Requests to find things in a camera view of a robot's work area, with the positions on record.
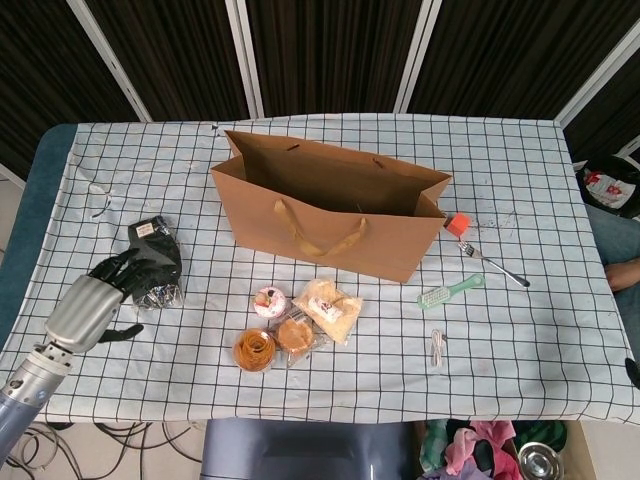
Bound metal bowl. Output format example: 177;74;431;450
517;442;561;480

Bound pink cloth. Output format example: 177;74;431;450
444;420;521;480

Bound cardboard box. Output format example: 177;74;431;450
414;419;601;480

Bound orange spiral pastry cup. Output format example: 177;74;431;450
234;327;278;372

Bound pink cupcake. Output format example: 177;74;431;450
253;285;287;319

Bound black floor cables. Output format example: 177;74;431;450
0;422;206;480

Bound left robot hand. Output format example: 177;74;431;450
43;248;151;355

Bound blue table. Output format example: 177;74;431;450
0;123;79;346

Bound dark folding partition screen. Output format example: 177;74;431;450
0;0;640;181

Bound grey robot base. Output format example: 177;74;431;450
199;418;416;480

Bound green brush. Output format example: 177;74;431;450
417;273;487;311

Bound orange cube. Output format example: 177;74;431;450
443;212;474;237

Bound red white plastic bag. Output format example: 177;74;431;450
582;168;632;209

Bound person's hand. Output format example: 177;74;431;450
604;262;640;294

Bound round bun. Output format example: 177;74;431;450
267;308;331;369

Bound metal fork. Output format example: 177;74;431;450
457;240;531;289

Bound green cloth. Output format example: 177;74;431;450
419;419;449;471

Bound black packaged item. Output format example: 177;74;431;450
126;215;184;314

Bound brown paper bag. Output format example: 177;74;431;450
209;129;455;285

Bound person's jeans leg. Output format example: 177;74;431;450
585;204;640;266

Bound beige snack packet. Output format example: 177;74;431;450
291;278;365;345

